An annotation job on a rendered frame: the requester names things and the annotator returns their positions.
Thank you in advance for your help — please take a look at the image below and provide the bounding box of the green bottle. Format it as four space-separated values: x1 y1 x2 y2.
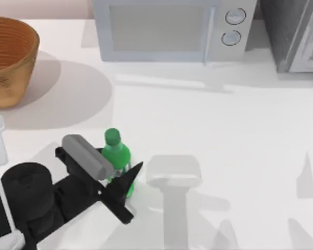
101 128 135 200

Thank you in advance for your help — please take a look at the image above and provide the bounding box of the pale grey rounded box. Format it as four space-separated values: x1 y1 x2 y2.
61 133 115 181

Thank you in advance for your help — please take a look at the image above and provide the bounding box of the brown woven basket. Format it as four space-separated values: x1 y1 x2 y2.
0 16 40 110

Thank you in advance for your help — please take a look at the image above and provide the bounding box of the microwave oven door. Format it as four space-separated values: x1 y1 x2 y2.
93 0 216 66

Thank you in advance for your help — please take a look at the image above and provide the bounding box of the pale microwave oven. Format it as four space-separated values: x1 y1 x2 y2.
92 0 258 66

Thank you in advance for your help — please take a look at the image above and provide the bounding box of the round microwave knob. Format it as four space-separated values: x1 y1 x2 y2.
224 7 247 26
221 29 242 47

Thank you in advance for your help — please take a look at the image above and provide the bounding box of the microwave door handle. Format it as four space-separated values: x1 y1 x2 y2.
203 7 216 66

